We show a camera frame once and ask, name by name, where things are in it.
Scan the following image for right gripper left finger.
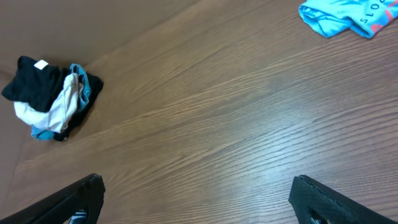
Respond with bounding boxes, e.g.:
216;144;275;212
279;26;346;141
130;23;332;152
1;174;106;224

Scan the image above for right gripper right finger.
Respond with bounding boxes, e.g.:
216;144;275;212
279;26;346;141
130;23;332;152
289;175;395;224

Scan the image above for black t-shirt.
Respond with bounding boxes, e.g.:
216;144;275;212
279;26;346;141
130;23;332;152
1;56;71;112

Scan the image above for light blue printed t-shirt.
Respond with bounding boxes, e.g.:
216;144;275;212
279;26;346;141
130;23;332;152
298;0;397;39

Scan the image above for blue folded jeans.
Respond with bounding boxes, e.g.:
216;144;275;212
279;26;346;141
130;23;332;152
30;63;91;141

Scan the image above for beige folded trousers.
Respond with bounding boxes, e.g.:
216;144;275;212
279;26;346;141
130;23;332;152
14;73;80;133

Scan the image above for black folded garment under pile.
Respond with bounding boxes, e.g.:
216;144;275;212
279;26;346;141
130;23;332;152
53;72;104;142

